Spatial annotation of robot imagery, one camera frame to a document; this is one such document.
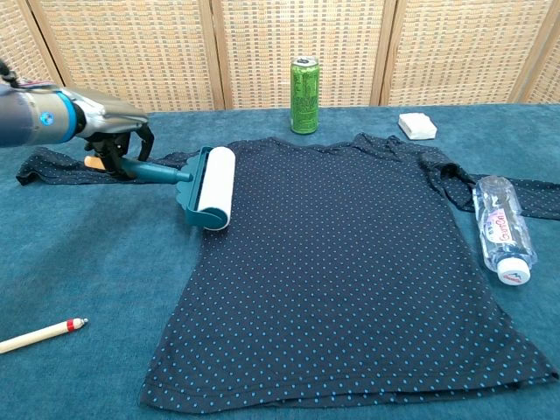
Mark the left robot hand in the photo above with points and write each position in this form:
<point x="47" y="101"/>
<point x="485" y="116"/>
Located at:
<point x="109" y="118"/>

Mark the small white box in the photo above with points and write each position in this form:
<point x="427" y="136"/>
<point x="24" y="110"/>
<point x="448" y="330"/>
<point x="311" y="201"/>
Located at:
<point x="417" y="126"/>

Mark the dark blue polka dot shirt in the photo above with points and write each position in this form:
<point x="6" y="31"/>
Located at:
<point x="328" y="262"/>

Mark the teal table cover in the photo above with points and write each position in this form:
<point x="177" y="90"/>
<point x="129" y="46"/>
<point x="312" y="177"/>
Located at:
<point x="87" y="275"/>

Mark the teal white lint roller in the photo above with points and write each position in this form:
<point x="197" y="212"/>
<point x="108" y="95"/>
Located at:
<point x="214" y="188"/>

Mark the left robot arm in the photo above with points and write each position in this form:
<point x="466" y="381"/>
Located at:
<point x="30" y="118"/>

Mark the woven wicker folding screen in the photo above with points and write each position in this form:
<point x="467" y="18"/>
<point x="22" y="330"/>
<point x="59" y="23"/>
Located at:
<point x="175" y="52"/>

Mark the green drink can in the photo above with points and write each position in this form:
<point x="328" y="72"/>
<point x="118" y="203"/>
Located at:
<point x="304" y="100"/>

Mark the clear plastic water bottle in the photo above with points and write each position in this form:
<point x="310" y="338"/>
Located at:
<point x="503" y="223"/>

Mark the wooden pen with red band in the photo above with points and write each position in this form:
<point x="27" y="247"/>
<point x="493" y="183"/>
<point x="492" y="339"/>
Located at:
<point x="39" y="336"/>

